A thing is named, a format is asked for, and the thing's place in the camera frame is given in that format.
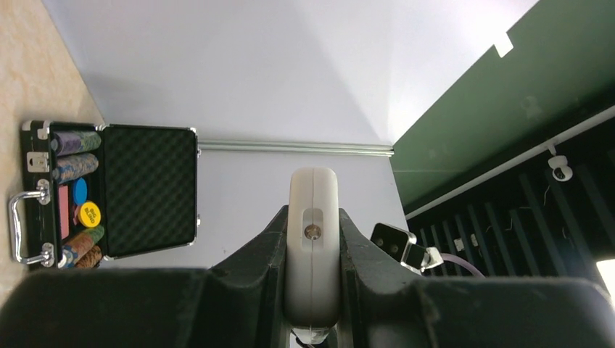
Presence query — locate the white remote control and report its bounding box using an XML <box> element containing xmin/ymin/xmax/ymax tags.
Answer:
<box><xmin>284</xmin><ymin>167</ymin><xmax>342</xmax><ymax>346</ymax></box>

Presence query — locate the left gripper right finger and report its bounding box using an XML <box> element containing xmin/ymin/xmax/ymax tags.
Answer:
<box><xmin>338</xmin><ymin>211</ymin><xmax>614</xmax><ymax>347</ymax></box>

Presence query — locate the white ceiling security camera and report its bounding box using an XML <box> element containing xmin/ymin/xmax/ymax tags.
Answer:
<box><xmin>548</xmin><ymin>144</ymin><xmax>574</xmax><ymax>182</ymax></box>

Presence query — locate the yellow round chip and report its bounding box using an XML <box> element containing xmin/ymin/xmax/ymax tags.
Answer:
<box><xmin>77</xmin><ymin>201</ymin><xmax>102</xmax><ymax>228</ymax></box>

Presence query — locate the black poker chip case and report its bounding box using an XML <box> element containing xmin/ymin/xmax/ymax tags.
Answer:
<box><xmin>8</xmin><ymin>120</ymin><xmax>200</xmax><ymax>270</ymax></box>

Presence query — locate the pink card deck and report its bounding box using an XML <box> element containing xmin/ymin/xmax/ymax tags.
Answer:
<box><xmin>58</xmin><ymin>185</ymin><xmax>70</xmax><ymax>239</ymax></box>

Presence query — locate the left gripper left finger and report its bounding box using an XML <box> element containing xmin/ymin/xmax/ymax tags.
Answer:
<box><xmin>1</xmin><ymin>207</ymin><xmax>289</xmax><ymax>347</ymax></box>

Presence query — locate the green wall panel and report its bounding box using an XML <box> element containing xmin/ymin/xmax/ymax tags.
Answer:
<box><xmin>391</xmin><ymin>1</ymin><xmax>614</xmax><ymax>213</ymax></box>

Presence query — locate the blue round chip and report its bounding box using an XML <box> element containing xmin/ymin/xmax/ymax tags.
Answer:
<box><xmin>72</xmin><ymin>178</ymin><xmax>88</xmax><ymax>206</ymax></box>

